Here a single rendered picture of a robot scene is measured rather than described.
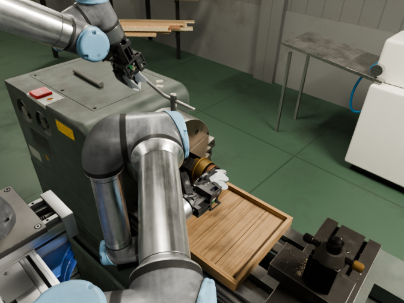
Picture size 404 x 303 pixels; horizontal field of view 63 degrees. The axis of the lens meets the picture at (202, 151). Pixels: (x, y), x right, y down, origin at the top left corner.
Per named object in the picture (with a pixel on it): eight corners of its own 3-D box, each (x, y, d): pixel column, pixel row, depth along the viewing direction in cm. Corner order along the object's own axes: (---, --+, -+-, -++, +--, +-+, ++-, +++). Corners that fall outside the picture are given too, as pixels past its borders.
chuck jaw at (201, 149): (181, 146, 120) (202, 127, 126) (183, 156, 124) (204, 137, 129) (204, 158, 114) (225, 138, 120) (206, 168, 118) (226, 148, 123)
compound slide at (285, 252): (266, 274, 94) (269, 263, 91) (284, 252, 100) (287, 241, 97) (336, 321, 83) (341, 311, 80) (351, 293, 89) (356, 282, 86)
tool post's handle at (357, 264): (341, 264, 79) (343, 258, 78) (344, 258, 80) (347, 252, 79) (359, 276, 77) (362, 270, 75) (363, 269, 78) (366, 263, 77)
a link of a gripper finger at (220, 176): (236, 177, 111) (219, 191, 105) (222, 169, 114) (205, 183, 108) (237, 170, 109) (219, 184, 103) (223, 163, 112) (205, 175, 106)
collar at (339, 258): (308, 257, 81) (311, 249, 79) (321, 237, 86) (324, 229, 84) (340, 276, 77) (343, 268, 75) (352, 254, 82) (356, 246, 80)
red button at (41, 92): (29, 96, 120) (27, 91, 119) (45, 91, 124) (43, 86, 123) (38, 101, 117) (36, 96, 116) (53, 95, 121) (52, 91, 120)
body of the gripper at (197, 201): (222, 202, 106) (197, 223, 99) (202, 190, 111) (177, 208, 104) (223, 184, 102) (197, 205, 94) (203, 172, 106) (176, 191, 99)
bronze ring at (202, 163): (184, 161, 110) (205, 172, 106) (202, 149, 116) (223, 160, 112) (184, 181, 116) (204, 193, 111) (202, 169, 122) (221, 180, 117)
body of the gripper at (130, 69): (133, 82, 100) (115, 50, 91) (115, 75, 105) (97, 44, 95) (149, 67, 103) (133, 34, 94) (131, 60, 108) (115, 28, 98)
